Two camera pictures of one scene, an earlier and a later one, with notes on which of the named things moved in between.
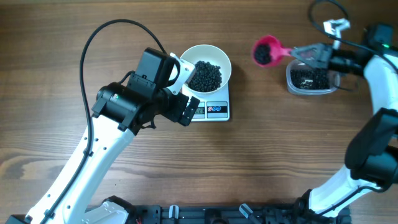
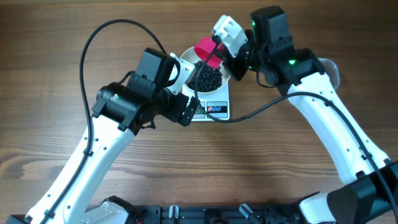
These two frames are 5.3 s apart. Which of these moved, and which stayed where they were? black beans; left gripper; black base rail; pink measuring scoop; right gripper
Moved: right gripper; pink measuring scoop
Stayed: black beans; left gripper; black base rail
